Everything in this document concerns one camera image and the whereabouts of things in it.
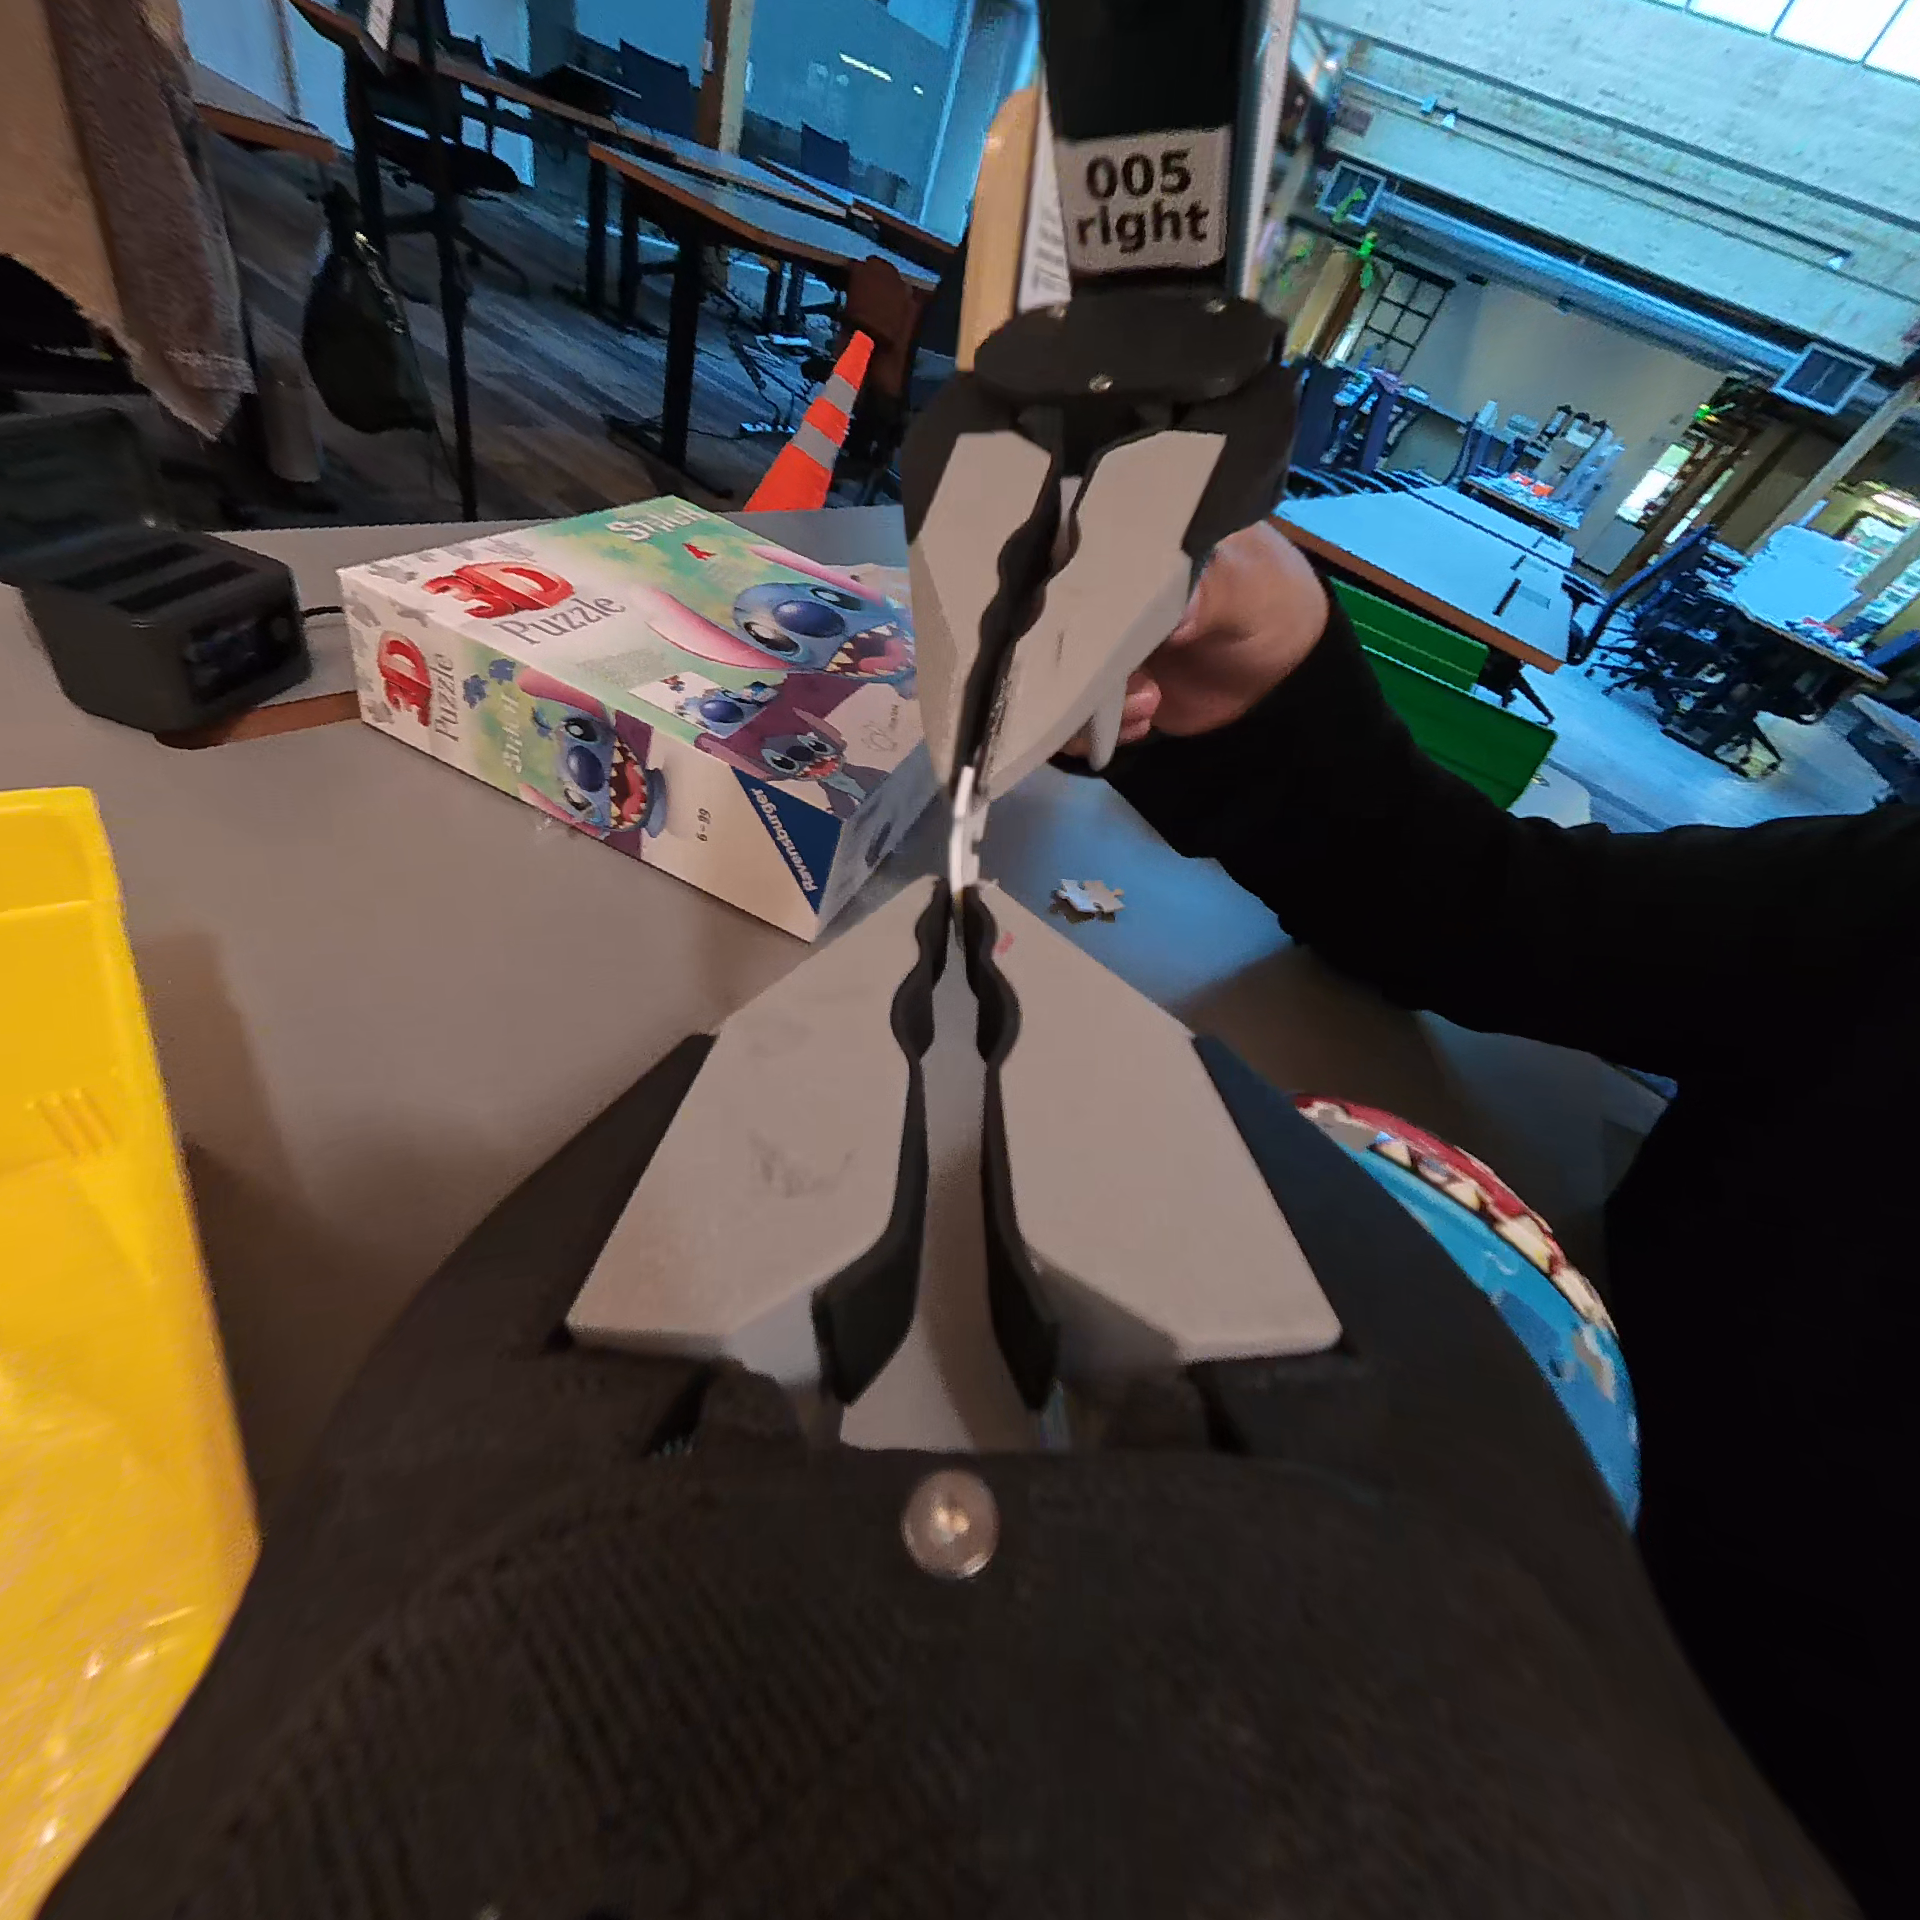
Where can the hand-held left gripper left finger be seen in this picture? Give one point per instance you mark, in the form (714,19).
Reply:
(750,1183)

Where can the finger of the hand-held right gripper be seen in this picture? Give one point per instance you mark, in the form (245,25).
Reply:
(970,567)
(1149,554)

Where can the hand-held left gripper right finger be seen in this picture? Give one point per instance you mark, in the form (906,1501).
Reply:
(1154,1202)

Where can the white puzzle piece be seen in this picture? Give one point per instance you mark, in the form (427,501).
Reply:
(1087,895)
(966,839)

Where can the blue puzzle ball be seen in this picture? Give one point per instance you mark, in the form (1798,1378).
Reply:
(1530,1272)

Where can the person's right forearm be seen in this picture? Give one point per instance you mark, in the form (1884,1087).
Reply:
(1502,869)

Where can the printed puzzle box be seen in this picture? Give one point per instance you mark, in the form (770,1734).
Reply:
(602,663)

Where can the person's right hand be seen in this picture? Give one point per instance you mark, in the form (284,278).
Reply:
(1245,628)

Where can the orange traffic cone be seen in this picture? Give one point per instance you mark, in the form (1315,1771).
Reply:
(821,436)

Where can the grey work table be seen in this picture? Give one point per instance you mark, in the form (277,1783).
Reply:
(1798,586)
(1422,554)

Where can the green panel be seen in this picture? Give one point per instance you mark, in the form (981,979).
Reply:
(1456,720)

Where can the wooden-edged desk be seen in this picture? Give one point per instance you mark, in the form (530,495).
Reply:
(511,82)
(750,204)

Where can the black office chair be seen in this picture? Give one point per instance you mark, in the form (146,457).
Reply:
(434,151)
(1634,618)

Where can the black stand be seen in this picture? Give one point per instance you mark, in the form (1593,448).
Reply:
(449,301)

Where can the black backpack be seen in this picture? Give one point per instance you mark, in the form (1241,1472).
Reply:
(363,329)

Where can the yellow plastic bin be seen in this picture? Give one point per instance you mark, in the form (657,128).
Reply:
(92,1202)

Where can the person's black-clothed torso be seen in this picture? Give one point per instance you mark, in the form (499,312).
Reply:
(1798,1349)

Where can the black charging dock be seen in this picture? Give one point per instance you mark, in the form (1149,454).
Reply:
(136,628)

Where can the grey hanging cloth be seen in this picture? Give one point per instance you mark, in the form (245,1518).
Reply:
(136,178)

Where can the wall vent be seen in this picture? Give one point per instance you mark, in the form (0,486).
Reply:
(1349,190)
(1824,378)

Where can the grey ventilation duct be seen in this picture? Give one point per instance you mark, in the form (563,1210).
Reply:
(1621,278)

